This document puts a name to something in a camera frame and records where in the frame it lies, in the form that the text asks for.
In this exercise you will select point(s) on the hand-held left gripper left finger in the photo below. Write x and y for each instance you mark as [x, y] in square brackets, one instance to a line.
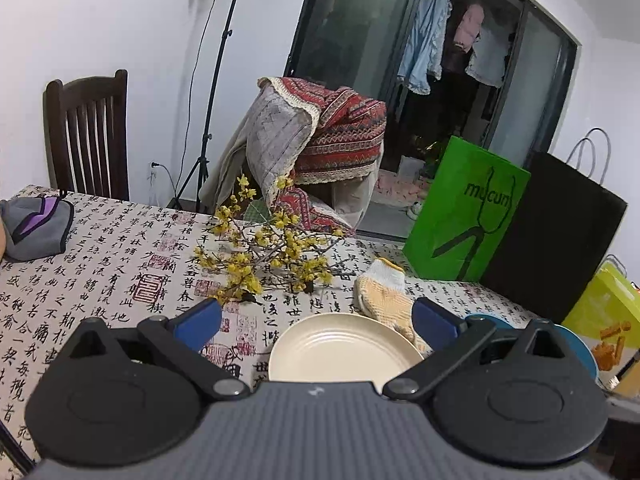
[200, 320]

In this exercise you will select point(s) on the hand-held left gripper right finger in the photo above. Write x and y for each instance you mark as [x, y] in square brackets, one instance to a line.
[435, 320]

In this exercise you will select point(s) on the cream round plate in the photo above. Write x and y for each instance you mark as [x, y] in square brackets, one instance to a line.
[340, 350]

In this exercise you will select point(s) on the blue bowl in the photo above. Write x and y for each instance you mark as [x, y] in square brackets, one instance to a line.
[582, 350]

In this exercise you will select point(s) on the white yellow dotted work glove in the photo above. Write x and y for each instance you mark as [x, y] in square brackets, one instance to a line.
[380, 290]

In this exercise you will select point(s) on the green paper bag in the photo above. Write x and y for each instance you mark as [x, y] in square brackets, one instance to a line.
[450, 220]

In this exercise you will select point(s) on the yellow flower branch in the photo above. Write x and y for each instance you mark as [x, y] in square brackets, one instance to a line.
[280, 250]

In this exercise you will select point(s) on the black paper bag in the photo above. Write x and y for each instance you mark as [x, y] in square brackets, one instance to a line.
[550, 240]

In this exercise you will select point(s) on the beige cloth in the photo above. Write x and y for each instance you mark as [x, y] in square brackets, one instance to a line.
[225, 170]

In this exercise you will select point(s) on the studio light on stand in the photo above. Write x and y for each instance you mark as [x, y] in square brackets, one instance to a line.
[202, 159]

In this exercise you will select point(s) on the green snack box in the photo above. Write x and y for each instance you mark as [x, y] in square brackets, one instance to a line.
[610, 305]

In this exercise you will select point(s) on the grey purple pouch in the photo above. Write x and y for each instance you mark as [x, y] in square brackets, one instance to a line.
[35, 230]

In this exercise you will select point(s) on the red patterned quilted blanket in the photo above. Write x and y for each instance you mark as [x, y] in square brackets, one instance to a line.
[345, 130]

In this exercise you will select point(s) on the dark wooden chair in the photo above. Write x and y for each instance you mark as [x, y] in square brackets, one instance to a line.
[85, 135]

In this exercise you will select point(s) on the white hanging garment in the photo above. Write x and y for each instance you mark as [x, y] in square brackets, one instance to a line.
[492, 60]

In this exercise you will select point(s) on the light blue hanging shirt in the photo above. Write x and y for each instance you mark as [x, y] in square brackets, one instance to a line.
[425, 40]

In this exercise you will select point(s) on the pink hanging jacket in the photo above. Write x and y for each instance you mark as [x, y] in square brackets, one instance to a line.
[470, 27]

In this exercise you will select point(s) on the black framed glass door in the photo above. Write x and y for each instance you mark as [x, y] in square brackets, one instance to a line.
[340, 35]

